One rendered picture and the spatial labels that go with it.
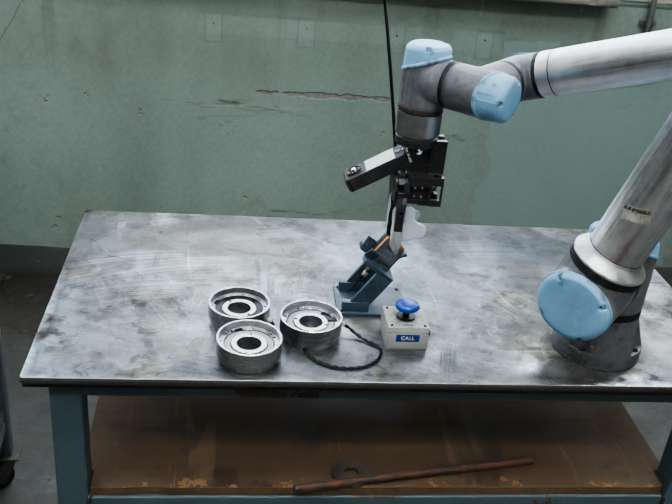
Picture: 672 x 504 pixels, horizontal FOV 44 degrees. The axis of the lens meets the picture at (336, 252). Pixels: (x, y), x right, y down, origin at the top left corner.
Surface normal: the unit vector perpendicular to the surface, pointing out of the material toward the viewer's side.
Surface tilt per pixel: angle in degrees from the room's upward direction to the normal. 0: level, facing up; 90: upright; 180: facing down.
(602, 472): 0
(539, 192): 90
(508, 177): 90
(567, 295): 97
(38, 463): 0
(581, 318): 97
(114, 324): 0
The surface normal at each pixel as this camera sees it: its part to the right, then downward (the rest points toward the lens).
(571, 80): -0.49, 0.63
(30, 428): 0.09, -0.88
